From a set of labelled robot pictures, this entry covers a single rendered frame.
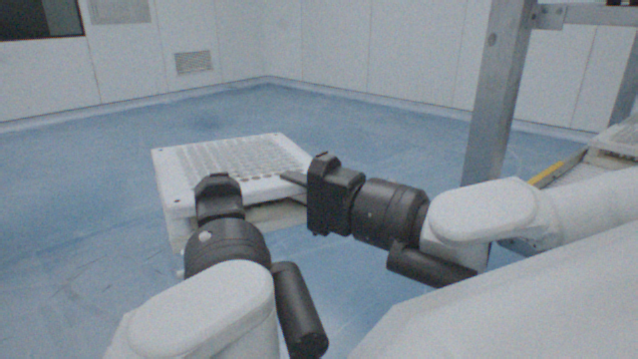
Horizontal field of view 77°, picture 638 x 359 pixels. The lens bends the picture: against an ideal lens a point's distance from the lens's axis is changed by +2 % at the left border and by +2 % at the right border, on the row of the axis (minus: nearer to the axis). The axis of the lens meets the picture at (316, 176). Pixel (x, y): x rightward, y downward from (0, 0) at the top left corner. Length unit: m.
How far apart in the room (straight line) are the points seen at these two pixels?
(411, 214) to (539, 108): 4.14
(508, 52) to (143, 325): 0.74
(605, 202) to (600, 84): 3.95
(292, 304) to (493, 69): 0.63
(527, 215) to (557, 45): 4.06
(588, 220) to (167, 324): 0.42
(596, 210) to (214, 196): 0.41
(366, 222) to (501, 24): 0.50
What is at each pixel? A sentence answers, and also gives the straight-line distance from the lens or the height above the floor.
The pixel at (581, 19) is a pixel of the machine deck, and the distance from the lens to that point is 0.87.
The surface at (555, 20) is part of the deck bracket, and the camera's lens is 0.87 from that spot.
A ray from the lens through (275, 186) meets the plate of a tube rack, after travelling 0.57.
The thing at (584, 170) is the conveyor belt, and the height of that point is 0.80.
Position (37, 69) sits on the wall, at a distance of 5.16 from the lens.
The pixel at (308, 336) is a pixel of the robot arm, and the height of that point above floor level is 1.02.
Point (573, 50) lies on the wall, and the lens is 4.46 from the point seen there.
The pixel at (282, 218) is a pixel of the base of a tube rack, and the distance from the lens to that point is 0.59.
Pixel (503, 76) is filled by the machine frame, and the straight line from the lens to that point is 0.85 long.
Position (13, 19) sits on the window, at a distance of 5.10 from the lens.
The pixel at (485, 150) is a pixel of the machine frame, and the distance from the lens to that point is 0.89.
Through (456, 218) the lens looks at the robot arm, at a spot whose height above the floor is 1.05.
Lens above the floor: 1.26
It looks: 24 degrees down
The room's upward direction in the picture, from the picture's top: straight up
